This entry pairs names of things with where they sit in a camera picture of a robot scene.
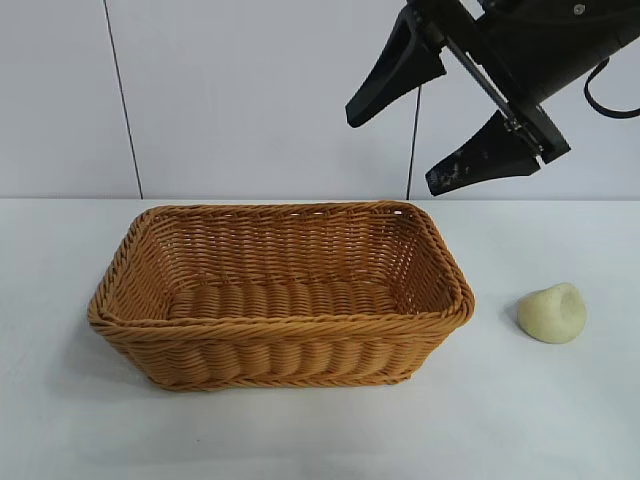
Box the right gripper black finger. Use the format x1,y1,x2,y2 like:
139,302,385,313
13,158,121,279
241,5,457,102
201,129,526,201
344,8,448,129

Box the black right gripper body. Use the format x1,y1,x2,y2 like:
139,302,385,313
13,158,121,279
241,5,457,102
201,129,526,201
405,0,640,165

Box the right gripper smudged finger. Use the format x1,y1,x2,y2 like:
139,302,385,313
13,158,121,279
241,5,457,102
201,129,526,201
424,109,542,198

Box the pale yellow egg yolk pastry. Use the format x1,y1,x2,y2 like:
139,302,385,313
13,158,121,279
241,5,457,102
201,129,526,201
517,282,587,345

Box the brown woven wicker basket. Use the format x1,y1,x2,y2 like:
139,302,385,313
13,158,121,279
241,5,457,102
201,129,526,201
87,199,476,390

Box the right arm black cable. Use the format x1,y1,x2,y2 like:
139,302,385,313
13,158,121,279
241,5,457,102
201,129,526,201
582,55,640,120

